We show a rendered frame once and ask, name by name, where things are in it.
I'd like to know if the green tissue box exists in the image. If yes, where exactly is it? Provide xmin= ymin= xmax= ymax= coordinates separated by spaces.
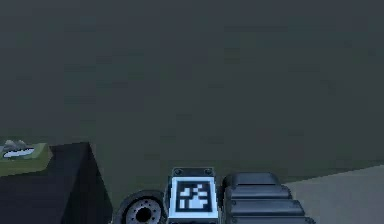
xmin=0 ymin=139 xmax=54 ymax=178

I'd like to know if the black cabinet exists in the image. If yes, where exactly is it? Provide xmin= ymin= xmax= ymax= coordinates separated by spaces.
xmin=0 ymin=141 xmax=114 ymax=224

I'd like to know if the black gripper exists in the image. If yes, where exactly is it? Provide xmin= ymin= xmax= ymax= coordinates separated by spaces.
xmin=113 ymin=189 xmax=169 ymax=224

